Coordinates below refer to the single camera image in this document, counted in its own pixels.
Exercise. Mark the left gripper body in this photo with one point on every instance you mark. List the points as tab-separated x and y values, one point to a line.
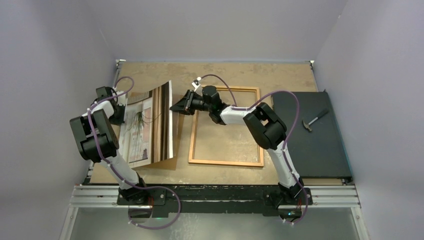
118	118

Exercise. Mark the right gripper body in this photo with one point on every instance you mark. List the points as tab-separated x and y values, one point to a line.
199	104

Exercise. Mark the wooden picture frame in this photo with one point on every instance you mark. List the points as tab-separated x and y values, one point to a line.
192	148

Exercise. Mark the plant photo print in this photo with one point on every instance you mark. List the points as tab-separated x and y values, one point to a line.
146	137

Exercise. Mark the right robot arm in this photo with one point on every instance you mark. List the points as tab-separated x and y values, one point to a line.
265	126

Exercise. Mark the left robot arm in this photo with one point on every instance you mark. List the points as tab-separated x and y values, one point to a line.
97	142

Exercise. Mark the brown backing board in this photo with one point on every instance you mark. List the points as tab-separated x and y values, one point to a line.
171	164

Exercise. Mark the small hammer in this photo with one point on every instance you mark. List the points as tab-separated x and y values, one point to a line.
307	125

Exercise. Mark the black mat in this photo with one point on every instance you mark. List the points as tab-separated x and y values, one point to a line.
320	153

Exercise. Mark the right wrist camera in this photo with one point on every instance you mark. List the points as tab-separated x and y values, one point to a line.
197	85

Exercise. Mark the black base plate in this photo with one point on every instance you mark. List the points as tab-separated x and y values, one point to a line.
266	200

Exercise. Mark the aluminium rail frame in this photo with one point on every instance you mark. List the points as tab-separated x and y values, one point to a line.
94	214

